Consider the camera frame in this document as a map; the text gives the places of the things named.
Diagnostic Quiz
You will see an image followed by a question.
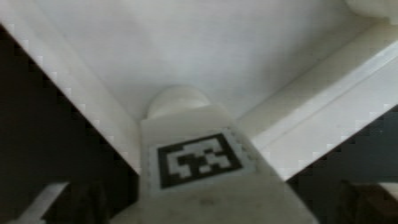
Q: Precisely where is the white table leg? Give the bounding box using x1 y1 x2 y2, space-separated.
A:
345 0 398 25
111 86 319 224

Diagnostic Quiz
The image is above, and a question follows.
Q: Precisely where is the white square table top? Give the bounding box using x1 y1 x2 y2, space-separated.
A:
0 0 398 177

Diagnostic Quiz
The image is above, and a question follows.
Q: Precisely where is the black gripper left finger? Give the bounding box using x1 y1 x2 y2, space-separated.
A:
11 181 141 224

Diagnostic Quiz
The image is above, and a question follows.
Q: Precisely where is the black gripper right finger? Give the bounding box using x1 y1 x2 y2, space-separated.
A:
337 181 398 224

